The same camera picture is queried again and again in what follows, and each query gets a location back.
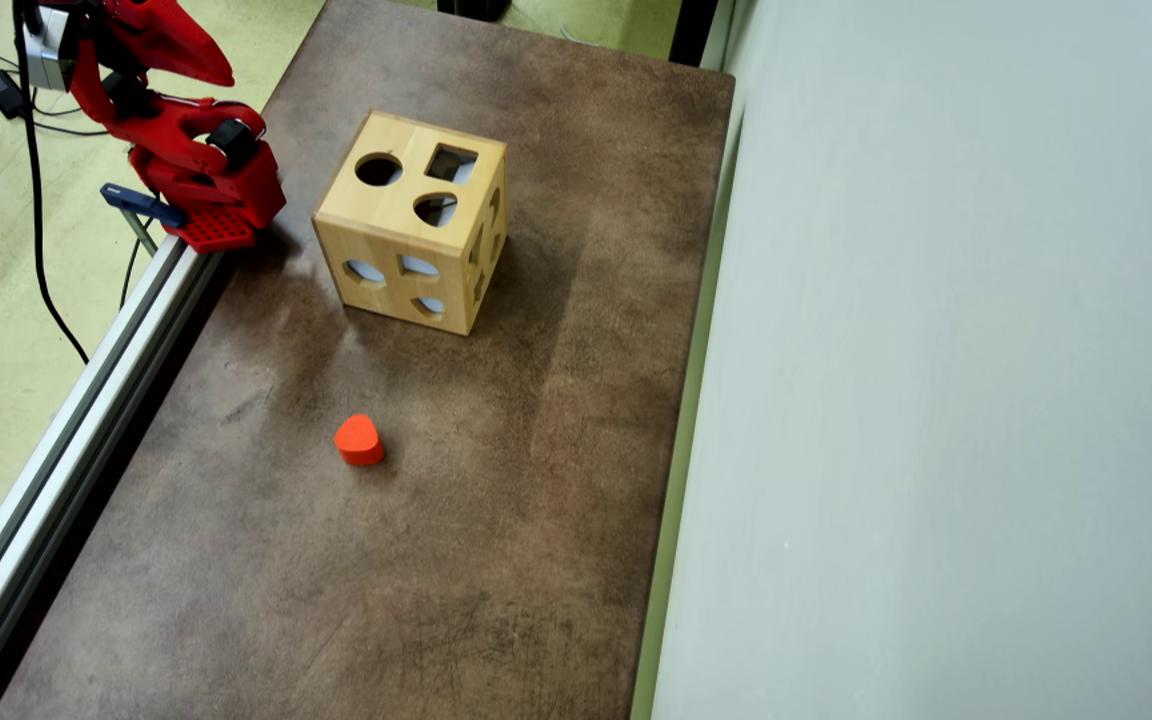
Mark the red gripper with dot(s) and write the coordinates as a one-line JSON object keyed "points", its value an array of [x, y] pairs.
{"points": [[164, 35]]}

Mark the red robot arm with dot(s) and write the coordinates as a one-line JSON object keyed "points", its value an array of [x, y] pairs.
{"points": [[206, 180]]}

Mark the wooden shape sorter box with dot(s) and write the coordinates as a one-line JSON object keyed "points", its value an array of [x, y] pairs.
{"points": [[406, 225]]}

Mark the blue table clamp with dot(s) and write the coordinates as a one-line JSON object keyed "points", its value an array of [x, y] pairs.
{"points": [[139, 204]]}

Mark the black power adapter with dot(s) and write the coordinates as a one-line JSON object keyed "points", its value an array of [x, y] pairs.
{"points": [[2, 92]]}

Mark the black object on floor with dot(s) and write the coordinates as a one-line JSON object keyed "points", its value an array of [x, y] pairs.
{"points": [[474, 8]]}

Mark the orange-red heart block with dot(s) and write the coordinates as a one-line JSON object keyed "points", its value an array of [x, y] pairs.
{"points": [[357, 438]]}

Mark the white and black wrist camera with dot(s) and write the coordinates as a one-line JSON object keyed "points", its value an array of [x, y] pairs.
{"points": [[48, 50]]}

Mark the aluminium profile rail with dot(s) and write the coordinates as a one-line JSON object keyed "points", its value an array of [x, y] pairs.
{"points": [[56, 450]]}

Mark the dark vertical post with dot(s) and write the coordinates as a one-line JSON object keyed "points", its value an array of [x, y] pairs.
{"points": [[692, 30]]}

